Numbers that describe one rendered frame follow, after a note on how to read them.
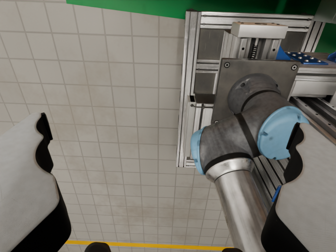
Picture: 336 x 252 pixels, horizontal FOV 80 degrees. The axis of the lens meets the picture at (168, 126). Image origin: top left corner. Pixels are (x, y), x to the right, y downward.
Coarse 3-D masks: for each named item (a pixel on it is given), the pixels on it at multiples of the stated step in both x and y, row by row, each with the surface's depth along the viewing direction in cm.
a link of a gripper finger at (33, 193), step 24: (24, 120) 9; (0, 144) 8; (24, 144) 8; (0, 168) 7; (24, 168) 7; (48, 168) 8; (0, 192) 6; (24, 192) 6; (48, 192) 6; (0, 216) 5; (24, 216) 5; (48, 216) 5; (0, 240) 5; (24, 240) 5; (48, 240) 6
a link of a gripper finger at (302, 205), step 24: (288, 144) 10; (312, 144) 8; (288, 168) 8; (312, 168) 7; (288, 192) 6; (312, 192) 6; (288, 216) 6; (312, 216) 6; (264, 240) 6; (288, 240) 5; (312, 240) 5
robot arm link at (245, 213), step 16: (208, 128) 50; (224, 128) 48; (240, 128) 46; (192, 144) 50; (208, 144) 48; (224, 144) 46; (240, 144) 46; (208, 160) 46; (224, 160) 44; (240, 160) 43; (208, 176) 47; (224, 176) 43; (240, 176) 42; (224, 192) 42; (240, 192) 40; (256, 192) 41; (224, 208) 41; (240, 208) 39; (256, 208) 38; (240, 224) 37; (256, 224) 36; (240, 240) 36; (256, 240) 35
